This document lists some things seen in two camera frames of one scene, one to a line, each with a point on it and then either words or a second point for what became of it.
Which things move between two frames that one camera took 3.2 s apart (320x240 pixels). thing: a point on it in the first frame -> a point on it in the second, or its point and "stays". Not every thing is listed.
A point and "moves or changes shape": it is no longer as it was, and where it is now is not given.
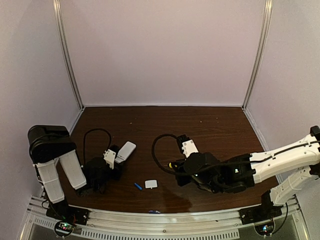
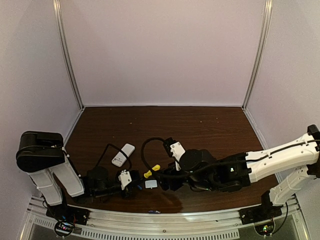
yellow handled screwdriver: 170,165 moves or changes shape
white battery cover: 151,184 stays
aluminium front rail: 224,225 stays
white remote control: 125,152 stays
